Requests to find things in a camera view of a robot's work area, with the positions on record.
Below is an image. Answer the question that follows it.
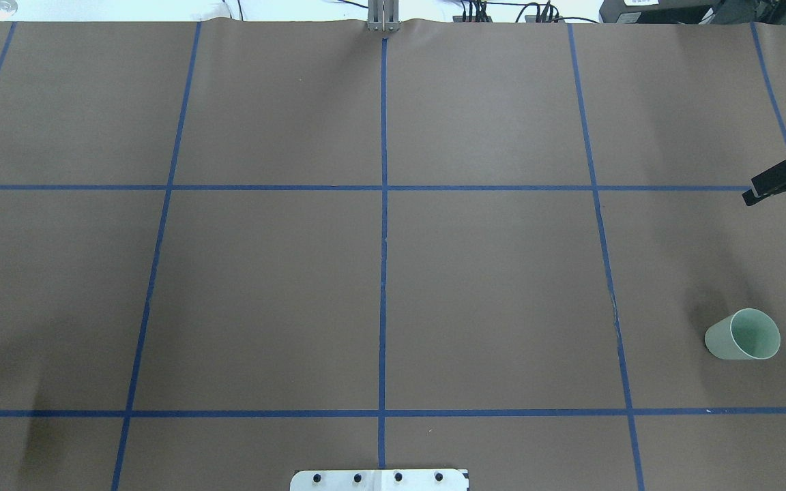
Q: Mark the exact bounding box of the aluminium frame post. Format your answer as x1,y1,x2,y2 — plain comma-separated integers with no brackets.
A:
367,0,401,32

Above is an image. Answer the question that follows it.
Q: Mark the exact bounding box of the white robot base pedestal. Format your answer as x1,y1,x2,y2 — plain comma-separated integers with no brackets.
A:
289,468,470,490

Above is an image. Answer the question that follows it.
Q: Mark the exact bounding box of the green plastic cup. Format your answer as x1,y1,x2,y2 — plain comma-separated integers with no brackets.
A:
703,308,782,361

